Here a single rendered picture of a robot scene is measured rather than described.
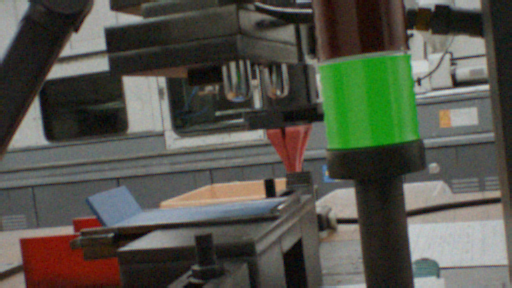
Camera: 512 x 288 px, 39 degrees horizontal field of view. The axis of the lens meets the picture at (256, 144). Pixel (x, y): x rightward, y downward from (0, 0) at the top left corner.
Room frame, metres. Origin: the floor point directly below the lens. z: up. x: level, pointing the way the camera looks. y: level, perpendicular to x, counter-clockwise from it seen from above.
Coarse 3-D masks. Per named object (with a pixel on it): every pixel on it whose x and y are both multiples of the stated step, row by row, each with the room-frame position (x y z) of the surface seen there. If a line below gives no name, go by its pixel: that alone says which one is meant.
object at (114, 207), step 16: (112, 192) 0.63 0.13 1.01; (128, 192) 0.65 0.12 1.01; (96, 208) 0.59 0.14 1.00; (112, 208) 0.61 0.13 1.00; (128, 208) 0.63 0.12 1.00; (192, 208) 0.63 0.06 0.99; (208, 208) 0.62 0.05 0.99; (224, 208) 0.61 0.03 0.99; (240, 208) 0.60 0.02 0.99; (256, 208) 0.59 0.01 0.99; (112, 224) 0.59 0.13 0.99; (128, 224) 0.59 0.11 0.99
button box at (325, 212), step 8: (464, 200) 0.98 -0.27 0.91; (472, 200) 0.98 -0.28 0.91; (480, 200) 0.98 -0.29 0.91; (488, 200) 0.98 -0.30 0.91; (496, 200) 0.98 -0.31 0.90; (320, 208) 0.93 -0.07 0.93; (328, 208) 0.93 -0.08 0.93; (416, 208) 0.97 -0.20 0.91; (424, 208) 0.97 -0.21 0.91; (432, 208) 0.97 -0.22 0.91; (440, 208) 0.98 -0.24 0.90; (448, 208) 0.98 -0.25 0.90; (320, 216) 0.89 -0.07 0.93; (328, 216) 0.91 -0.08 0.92; (336, 216) 0.92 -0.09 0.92; (320, 224) 0.89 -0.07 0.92; (328, 224) 0.91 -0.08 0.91; (336, 224) 0.91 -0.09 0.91; (320, 232) 0.89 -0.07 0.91; (328, 232) 0.91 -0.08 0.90
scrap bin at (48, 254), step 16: (80, 224) 0.90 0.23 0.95; (96, 224) 0.89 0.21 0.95; (32, 240) 0.79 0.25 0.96; (48, 240) 0.78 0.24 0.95; (64, 240) 0.78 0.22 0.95; (32, 256) 0.79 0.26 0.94; (48, 256) 0.78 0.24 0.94; (64, 256) 0.78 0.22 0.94; (80, 256) 0.77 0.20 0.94; (32, 272) 0.79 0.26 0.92; (48, 272) 0.78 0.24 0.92; (64, 272) 0.78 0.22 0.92; (80, 272) 0.77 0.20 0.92; (96, 272) 0.77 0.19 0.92; (112, 272) 0.76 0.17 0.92
